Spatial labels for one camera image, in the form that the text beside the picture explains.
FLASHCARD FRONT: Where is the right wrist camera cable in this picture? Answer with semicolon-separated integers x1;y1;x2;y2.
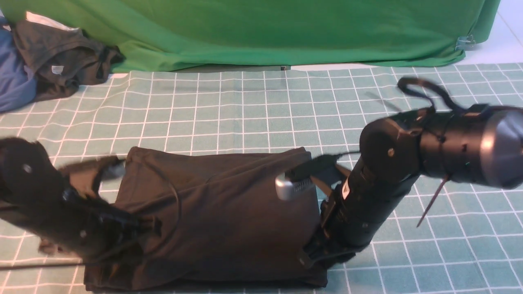
327;77;491;164

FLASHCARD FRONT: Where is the dark gray long-sleeve shirt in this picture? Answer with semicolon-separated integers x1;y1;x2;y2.
84;147;328;292

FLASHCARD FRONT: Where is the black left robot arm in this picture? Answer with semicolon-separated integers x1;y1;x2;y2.
0;136;162;263

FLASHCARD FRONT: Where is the crumpled dark gray shirt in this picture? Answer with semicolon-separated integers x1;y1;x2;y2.
12;20;125;102

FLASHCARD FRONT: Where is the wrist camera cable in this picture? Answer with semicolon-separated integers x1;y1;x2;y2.
327;77;491;164
0;163;182;271

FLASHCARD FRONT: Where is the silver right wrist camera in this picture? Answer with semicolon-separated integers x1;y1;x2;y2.
275;174;315;201

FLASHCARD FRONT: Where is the metal binder clip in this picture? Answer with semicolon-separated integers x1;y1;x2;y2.
454;35;476;51

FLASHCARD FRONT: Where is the green checkered tablecloth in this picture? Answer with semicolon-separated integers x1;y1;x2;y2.
0;63;522;294

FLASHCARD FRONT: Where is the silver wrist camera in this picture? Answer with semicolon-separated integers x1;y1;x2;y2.
275;174;315;201
100;161;126;182

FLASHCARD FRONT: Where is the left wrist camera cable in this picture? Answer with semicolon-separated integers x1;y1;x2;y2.
0;163;182;271

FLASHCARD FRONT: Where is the blue garment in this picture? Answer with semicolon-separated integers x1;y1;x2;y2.
0;16;37;114

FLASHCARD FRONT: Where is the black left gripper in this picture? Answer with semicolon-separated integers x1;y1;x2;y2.
39;156;162;262

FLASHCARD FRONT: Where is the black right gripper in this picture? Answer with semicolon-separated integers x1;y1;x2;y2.
286;154;370;268

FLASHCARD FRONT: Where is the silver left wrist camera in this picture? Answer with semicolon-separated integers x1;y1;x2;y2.
100;161;126;182

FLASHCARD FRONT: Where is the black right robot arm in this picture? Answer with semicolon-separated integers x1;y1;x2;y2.
275;104;523;268

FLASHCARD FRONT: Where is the green backdrop cloth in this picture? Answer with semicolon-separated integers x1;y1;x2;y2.
1;0;500;72

